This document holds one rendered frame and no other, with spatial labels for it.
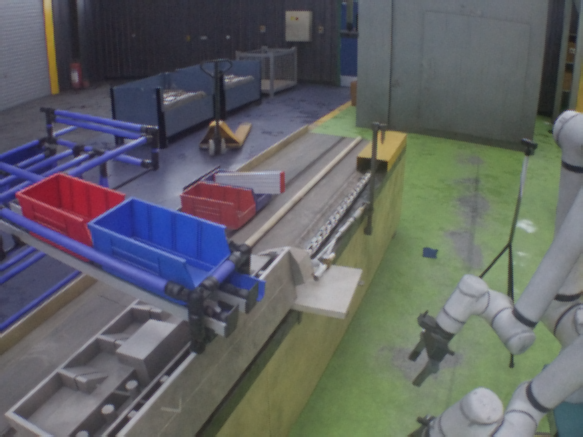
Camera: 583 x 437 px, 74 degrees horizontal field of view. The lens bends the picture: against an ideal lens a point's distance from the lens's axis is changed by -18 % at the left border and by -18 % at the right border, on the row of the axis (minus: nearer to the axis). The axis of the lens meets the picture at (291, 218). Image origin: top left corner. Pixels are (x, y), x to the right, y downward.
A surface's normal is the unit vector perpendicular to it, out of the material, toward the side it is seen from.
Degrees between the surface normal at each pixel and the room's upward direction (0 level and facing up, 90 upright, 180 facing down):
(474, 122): 90
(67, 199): 88
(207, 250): 88
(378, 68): 90
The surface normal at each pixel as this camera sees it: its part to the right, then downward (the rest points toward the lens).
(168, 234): -0.39, 0.37
